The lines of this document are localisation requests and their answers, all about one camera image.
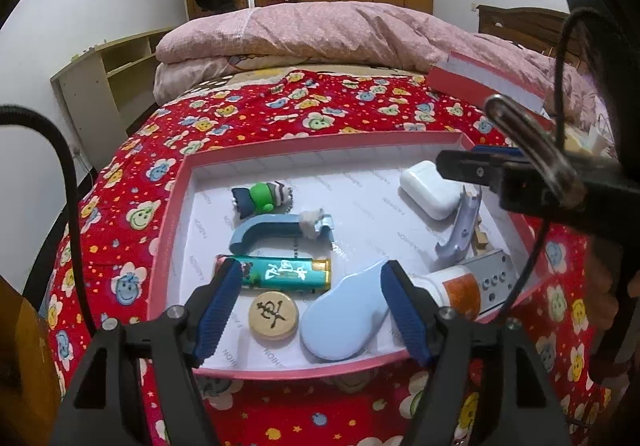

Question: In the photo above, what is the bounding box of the small wooden block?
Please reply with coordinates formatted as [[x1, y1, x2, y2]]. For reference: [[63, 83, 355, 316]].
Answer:
[[472, 213, 491, 247]]

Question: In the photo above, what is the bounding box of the blue curved plastic handle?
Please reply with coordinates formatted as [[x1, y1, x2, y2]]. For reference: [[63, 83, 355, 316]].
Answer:
[[230, 210, 335, 251]]

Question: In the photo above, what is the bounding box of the thin black cable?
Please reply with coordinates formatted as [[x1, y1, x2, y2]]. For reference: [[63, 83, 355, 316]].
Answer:
[[500, 8, 608, 323]]

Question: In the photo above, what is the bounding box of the lavender plastic clip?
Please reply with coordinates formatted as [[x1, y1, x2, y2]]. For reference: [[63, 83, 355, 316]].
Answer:
[[434, 186, 483, 261]]

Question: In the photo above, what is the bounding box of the green cartoon lighter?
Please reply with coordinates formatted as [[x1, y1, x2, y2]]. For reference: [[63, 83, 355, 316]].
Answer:
[[215, 255, 332, 294]]

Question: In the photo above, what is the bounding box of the pink quilt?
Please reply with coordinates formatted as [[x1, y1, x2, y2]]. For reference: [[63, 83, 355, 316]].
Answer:
[[152, 0, 608, 121]]

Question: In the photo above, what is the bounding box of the white earbuds case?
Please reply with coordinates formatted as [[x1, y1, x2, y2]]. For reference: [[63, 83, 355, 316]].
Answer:
[[399, 161, 463, 221]]

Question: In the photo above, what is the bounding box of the green toy keychain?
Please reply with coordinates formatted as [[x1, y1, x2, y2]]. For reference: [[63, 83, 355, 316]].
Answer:
[[231, 181, 296, 221]]

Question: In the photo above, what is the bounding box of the red cardboard box lid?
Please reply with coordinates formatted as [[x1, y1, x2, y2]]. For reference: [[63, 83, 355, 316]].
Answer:
[[429, 50, 556, 131]]

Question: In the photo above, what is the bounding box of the red flower-print blanket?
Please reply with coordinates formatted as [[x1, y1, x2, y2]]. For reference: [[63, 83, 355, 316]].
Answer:
[[37, 68, 613, 446]]

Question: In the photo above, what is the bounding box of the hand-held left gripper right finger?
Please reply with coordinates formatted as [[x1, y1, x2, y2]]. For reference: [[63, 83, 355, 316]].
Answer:
[[380, 260, 573, 446]]

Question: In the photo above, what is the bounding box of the beige shelf unit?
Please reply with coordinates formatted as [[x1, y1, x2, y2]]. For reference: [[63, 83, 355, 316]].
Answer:
[[50, 28, 176, 171]]

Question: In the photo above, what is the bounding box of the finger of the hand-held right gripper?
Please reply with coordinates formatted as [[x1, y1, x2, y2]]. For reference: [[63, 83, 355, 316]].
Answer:
[[436, 150, 504, 193], [471, 145, 524, 160]]

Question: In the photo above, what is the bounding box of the thick black cable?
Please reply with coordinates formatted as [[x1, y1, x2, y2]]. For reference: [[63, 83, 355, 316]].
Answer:
[[0, 106, 108, 327]]

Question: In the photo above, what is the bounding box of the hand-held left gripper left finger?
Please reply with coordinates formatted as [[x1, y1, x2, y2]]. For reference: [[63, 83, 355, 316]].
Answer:
[[50, 258, 243, 446]]

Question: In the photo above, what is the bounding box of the light blue oval paddle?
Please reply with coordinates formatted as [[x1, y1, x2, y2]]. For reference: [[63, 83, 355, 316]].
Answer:
[[300, 257, 393, 361]]

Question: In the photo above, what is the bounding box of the brown wooden cabinet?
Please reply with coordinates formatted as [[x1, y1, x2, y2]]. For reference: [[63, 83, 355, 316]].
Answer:
[[0, 276, 66, 446]]

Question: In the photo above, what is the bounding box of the white orange-label bottle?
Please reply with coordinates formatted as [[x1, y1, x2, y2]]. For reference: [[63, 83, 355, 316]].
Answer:
[[412, 265, 482, 319]]

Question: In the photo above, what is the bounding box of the round wooden chess piece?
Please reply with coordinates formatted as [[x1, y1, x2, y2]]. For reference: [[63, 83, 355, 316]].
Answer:
[[248, 291, 300, 341]]

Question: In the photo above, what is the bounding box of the grey metal block with holes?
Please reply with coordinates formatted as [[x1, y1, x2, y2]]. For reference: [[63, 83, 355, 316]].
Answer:
[[467, 248, 516, 317]]

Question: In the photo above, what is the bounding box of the pink cardboard box tray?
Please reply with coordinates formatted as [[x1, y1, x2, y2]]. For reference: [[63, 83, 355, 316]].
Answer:
[[147, 130, 548, 381]]

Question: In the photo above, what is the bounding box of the dark wooden headboard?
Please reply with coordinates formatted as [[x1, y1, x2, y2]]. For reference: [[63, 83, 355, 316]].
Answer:
[[475, 4, 591, 61]]

